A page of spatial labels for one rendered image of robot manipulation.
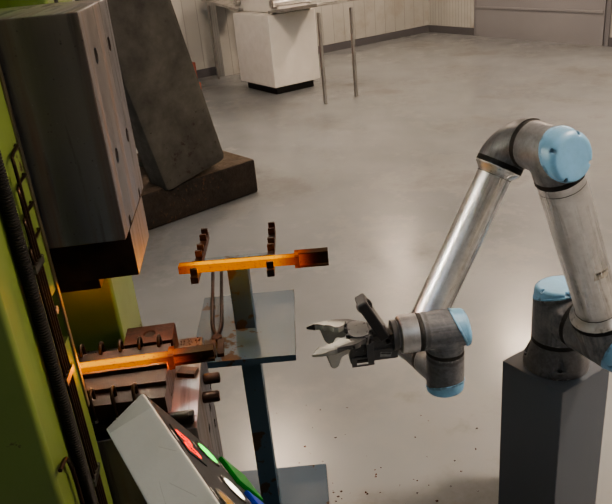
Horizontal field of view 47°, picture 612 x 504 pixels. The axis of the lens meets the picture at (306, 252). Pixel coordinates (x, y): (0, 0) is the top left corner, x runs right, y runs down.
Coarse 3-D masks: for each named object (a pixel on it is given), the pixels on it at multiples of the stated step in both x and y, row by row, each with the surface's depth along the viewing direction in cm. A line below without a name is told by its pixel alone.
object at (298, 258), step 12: (300, 252) 193; (312, 252) 192; (324, 252) 192; (180, 264) 196; (192, 264) 195; (204, 264) 194; (216, 264) 194; (228, 264) 194; (240, 264) 194; (252, 264) 194; (264, 264) 194; (276, 264) 194; (288, 264) 194; (300, 264) 195; (312, 264) 194; (324, 264) 194
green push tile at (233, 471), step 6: (222, 462) 120; (228, 462) 121; (228, 468) 118; (234, 468) 121; (234, 474) 117; (240, 474) 121; (240, 480) 116; (246, 480) 121; (246, 486) 117; (252, 486) 121; (252, 492) 118; (258, 498) 119
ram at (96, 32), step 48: (96, 0) 134; (0, 48) 113; (48, 48) 114; (96, 48) 123; (48, 96) 117; (96, 96) 118; (48, 144) 120; (96, 144) 121; (48, 192) 124; (96, 192) 125; (48, 240) 127; (96, 240) 128
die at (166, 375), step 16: (112, 352) 165; (128, 352) 165; (144, 352) 164; (128, 368) 157; (144, 368) 157; (160, 368) 158; (96, 384) 154; (112, 384) 154; (128, 384) 153; (144, 384) 153; (160, 384) 153; (96, 400) 150; (128, 400) 149; (160, 400) 150; (96, 416) 150; (112, 416) 150
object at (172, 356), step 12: (168, 348) 160; (180, 348) 160; (192, 348) 160; (204, 348) 159; (96, 360) 160; (108, 360) 159; (120, 360) 159; (132, 360) 158; (144, 360) 158; (156, 360) 158; (168, 360) 158; (180, 360) 160; (192, 360) 160; (204, 360) 160
